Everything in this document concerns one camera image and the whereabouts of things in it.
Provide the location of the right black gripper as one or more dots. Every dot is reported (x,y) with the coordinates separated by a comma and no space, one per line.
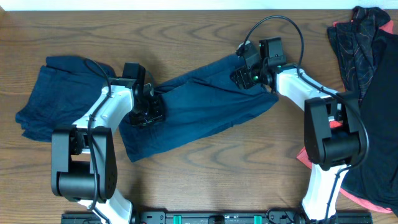
(242,80)

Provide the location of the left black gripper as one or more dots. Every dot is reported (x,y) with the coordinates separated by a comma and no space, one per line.
(154,111)

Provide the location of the dark blue denim shorts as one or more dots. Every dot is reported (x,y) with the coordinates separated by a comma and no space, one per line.
(198,104)

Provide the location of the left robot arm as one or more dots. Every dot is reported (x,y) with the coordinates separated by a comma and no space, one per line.
(84,166)

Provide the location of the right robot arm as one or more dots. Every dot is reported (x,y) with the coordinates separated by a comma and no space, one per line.
(335,137)

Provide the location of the folded dark blue garment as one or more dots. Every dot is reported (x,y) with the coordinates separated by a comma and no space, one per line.
(66,88)

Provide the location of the black patterned garment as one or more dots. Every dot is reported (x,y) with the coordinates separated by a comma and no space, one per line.
(352,44)

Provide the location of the black red-trimmed shorts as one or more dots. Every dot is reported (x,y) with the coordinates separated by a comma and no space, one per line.
(374,184)

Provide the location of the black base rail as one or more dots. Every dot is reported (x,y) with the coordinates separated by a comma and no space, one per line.
(272,216)

